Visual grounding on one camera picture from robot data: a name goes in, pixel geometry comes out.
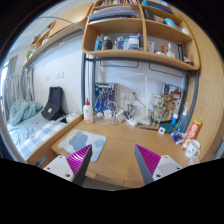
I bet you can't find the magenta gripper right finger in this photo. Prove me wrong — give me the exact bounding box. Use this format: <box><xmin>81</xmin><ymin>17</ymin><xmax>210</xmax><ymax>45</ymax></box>
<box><xmin>134</xmin><ymin>144</ymin><xmax>161</xmax><ymax>185</ymax></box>

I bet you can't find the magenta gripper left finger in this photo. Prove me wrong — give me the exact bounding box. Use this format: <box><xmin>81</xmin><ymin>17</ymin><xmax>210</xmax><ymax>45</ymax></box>
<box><xmin>66</xmin><ymin>145</ymin><xmax>92</xmax><ymax>186</ymax></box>

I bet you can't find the white power strip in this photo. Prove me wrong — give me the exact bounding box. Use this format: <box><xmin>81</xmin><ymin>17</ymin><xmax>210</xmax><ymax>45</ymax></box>
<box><xmin>126</xmin><ymin>118</ymin><xmax>138</xmax><ymax>127</ymax></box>

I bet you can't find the white mug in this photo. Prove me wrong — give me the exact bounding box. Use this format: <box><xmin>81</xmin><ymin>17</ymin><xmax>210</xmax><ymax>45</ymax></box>
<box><xmin>185</xmin><ymin>140</ymin><xmax>200</xmax><ymax>158</ymax></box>

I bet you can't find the blue spray bottle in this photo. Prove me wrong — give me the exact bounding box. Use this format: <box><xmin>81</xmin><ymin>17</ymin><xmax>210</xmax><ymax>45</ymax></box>
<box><xmin>176</xmin><ymin>103</ymin><xmax>188</xmax><ymax>132</ymax></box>

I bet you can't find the white bottle red cap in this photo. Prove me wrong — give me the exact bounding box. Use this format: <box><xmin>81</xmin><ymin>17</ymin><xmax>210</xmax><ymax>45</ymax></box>
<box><xmin>83</xmin><ymin>99</ymin><xmax>93</xmax><ymax>123</ymax></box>

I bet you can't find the colourful poster board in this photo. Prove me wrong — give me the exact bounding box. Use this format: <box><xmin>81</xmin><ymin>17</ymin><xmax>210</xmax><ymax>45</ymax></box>
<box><xmin>150</xmin><ymin>83</ymin><xmax>184</xmax><ymax>126</ymax></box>

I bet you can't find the black backpack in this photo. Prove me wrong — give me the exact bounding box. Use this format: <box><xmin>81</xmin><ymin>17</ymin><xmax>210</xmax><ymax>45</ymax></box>
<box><xmin>42</xmin><ymin>87</ymin><xmax>63</xmax><ymax>120</ymax></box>

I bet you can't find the bed with checkered sheet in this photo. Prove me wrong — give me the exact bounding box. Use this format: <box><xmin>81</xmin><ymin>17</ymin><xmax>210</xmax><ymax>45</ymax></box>
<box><xmin>7</xmin><ymin>113</ymin><xmax>66</xmax><ymax>160</ymax></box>

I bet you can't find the red chips can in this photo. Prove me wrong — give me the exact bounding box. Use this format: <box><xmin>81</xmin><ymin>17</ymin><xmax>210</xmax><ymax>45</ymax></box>
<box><xmin>182</xmin><ymin>119</ymin><xmax>202</xmax><ymax>149</ymax></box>

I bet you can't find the blue robot model box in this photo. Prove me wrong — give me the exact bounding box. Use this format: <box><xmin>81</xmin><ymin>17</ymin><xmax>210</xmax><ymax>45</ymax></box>
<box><xmin>94</xmin><ymin>83</ymin><xmax>117</xmax><ymax>112</ymax></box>

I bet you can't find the teal blanket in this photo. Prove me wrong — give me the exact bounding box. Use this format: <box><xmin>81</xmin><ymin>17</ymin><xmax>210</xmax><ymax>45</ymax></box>
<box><xmin>9</xmin><ymin>99</ymin><xmax>43</xmax><ymax>126</ymax></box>

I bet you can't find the wooden wall shelf unit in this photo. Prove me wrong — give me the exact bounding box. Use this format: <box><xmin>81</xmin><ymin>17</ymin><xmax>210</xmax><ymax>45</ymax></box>
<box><xmin>82</xmin><ymin>0</ymin><xmax>200</xmax><ymax>70</ymax></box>

